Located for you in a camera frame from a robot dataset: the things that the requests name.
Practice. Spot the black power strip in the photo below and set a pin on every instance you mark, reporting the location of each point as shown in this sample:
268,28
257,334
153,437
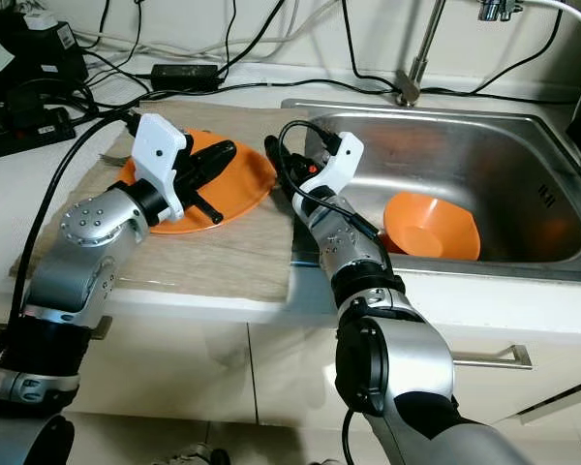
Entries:
29,134

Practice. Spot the glossy white base cabinet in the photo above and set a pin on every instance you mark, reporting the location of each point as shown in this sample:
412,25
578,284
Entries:
232,373

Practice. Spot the slim black power adapter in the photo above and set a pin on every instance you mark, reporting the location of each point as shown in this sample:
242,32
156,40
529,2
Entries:
186,77

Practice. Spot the chrome water valve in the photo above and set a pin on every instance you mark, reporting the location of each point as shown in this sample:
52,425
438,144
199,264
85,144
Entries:
499,10

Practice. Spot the black charger box white label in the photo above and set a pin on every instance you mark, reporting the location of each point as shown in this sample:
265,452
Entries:
34,53

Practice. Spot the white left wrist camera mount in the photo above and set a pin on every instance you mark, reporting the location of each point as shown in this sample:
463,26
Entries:
163,160

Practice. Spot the orange plastic bowl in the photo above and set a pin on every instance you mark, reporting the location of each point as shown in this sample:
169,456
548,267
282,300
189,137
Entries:
431,228

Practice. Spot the orange plastic plate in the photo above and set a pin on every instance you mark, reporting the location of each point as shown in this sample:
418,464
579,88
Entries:
247,189

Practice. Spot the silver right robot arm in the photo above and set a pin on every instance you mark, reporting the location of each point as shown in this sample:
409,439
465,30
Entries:
387,339

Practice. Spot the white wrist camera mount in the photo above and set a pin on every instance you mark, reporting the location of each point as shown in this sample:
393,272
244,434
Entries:
334,165
163,160

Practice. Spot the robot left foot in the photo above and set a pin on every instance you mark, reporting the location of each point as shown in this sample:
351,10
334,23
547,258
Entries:
194,456

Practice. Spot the beige woven placemat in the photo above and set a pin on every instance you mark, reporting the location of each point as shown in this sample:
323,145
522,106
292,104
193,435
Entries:
213,262

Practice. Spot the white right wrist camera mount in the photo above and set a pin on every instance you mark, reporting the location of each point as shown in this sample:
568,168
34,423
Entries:
334,165

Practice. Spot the stainless steel sink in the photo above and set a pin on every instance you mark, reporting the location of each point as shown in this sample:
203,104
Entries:
474,145

